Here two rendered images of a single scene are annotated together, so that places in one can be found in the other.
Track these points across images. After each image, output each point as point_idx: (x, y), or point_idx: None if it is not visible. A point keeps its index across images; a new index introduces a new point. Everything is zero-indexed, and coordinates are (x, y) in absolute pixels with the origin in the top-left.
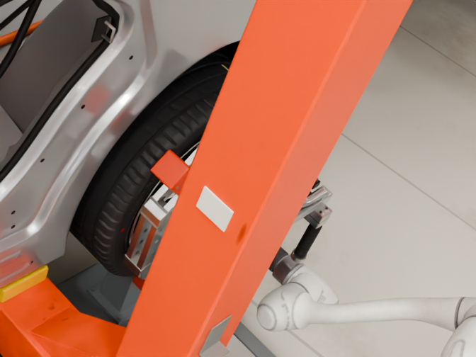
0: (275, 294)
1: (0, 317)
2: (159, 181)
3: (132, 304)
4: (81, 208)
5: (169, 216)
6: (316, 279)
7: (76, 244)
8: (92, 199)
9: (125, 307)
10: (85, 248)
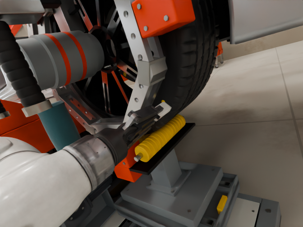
0: (7, 137)
1: None
2: (55, 30)
3: (162, 184)
4: None
5: None
6: (21, 168)
7: (237, 174)
8: None
9: (156, 182)
10: (239, 179)
